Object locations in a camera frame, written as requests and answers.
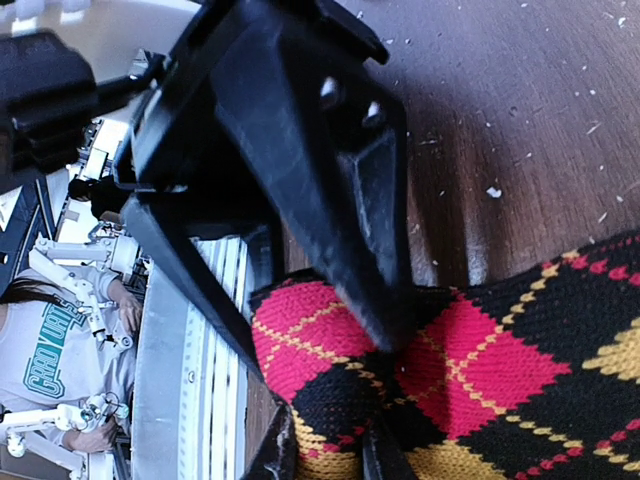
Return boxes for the black argyle sock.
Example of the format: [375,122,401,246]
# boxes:
[251,231,639,479]

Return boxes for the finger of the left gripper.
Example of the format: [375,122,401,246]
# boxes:
[211,9,413,351]
[122,192,273,377]

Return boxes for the person in grey sweatshirt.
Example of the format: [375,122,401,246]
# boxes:
[1,266,142,453]

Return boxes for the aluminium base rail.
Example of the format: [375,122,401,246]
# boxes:
[132,265,248,479]

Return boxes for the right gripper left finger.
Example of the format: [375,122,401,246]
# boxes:
[242,401,297,480]

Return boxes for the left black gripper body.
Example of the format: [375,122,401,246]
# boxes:
[112,0,391,241]

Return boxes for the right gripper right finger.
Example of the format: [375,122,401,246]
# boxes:
[362,419,417,480]

